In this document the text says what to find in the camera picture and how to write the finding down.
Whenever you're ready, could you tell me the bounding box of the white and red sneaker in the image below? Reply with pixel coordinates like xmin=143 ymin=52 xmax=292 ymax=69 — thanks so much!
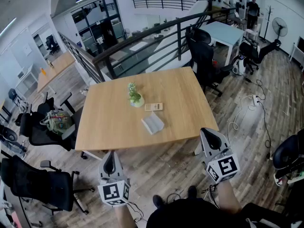
xmin=273 ymin=172 xmax=285 ymax=187

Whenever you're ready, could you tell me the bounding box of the black mesh office chair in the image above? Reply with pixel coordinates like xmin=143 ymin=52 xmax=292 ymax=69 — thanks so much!
xmin=186 ymin=28 xmax=234 ymax=97

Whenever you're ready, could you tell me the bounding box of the black coat rack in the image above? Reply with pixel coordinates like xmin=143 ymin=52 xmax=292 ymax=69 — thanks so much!
xmin=264 ymin=5 xmax=274 ymax=40

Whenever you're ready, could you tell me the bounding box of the small black office chair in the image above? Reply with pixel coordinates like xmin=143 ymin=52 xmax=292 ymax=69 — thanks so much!
xmin=45 ymin=34 xmax=60 ymax=55

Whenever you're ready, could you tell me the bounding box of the beige calculator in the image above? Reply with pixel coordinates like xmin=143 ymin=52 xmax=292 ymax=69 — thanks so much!
xmin=144 ymin=102 xmax=164 ymax=112

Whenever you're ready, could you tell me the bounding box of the white floor cable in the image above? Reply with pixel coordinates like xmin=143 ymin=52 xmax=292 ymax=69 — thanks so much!
xmin=227 ymin=95 xmax=257 ymax=138

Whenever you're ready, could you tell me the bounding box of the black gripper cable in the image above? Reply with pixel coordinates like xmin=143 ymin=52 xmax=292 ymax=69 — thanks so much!
xmin=201 ymin=183 xmax=219 ymax=210
xmin=125 ymin=201 xmax=146 ymax=223

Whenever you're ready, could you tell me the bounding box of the person's black shoe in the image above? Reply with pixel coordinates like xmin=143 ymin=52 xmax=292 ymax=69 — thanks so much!
xmin=152 ymin=194 xmax=165 ymax=209
xmin=188 ymin=185 xmax=198 ymax=199

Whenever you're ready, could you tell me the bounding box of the person's left forearm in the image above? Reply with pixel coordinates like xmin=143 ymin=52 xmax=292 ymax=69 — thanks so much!
xmin=114 ymin=204 xmax=139 ymax=228

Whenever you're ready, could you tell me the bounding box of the green and white bag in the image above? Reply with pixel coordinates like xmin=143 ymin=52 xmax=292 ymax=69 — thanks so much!
xmin=39 ymin=110 xmax=74 ymax=134

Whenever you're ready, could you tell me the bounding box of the person's right forearm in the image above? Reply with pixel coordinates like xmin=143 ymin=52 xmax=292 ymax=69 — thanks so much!
xmin=216 ymin=180 xmax=243 ymax=215

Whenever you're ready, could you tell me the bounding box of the black standing fan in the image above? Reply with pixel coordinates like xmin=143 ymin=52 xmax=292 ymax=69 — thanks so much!
xmin=271 ymin=17 xmax=289 ymax=43

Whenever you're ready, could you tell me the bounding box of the person's black clothing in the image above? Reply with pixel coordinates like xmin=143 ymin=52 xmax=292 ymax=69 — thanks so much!
xmin=146 ymin=197 xmax=304 ymax=228

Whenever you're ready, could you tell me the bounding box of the black reclined office chair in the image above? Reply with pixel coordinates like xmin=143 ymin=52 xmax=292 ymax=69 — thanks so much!
xmin=238 ymin=38 xmax=283 ymax=75

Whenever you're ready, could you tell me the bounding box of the black floor cable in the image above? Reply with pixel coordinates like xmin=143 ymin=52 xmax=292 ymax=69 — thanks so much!
xmin=246 ymin=78 xmax=273 ymax=157

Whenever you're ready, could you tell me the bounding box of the white wheeled device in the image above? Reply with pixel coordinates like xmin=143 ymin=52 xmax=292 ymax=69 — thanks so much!
xmin=231 ymin=54 xmax=246 ymax=76

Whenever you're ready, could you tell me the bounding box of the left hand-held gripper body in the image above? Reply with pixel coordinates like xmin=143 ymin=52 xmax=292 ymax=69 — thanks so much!
xmin=97 ymin=150 xmax=132 ymax=208

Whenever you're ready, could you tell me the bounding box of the black round-back chair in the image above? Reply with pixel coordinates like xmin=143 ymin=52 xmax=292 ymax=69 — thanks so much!
xmin=272 ymin=133 xmax=304 ymax=171

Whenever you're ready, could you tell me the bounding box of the white side desk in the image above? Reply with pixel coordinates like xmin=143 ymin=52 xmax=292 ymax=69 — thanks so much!
xmin=15 ymin=64 xmax=39 ymax=97

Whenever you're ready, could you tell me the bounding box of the long wooden desk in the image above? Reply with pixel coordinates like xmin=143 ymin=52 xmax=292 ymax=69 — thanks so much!
xmin=37 ymin=52 xmax=76 ymax=94

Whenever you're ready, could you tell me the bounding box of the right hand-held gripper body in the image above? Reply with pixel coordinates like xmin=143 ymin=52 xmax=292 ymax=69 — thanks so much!
xmin=199 ymin=126 xmax=241 ymax=184

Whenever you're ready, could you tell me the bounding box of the black balcony railing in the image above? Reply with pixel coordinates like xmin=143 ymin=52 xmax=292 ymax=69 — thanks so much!
xmin=132 ymin=0 xmax=198 ymax=11

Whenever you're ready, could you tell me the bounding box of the black high-back office chair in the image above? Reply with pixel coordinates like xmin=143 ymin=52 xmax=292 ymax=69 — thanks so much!
xmin=0 ymin=154 xmax=95 ymax=215

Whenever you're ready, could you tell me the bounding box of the white square table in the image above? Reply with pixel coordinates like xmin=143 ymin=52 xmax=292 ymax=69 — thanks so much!
xmin=199 ymin=21 xmax=246 ymax=67

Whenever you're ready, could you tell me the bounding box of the black metal railing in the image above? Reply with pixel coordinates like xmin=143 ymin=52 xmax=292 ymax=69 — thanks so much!
xmin=58 ymin=7 xmax=235 ymax=83

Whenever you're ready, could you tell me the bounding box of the small potted green plant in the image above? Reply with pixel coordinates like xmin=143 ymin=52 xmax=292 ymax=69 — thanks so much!
xmin=127 ymin=82 xmax=145 ymax=108

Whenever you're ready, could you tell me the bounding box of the black office chair with bag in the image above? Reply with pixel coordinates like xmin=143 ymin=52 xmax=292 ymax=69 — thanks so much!
xmin=19 ymin=92 xmax=84 ymax=160

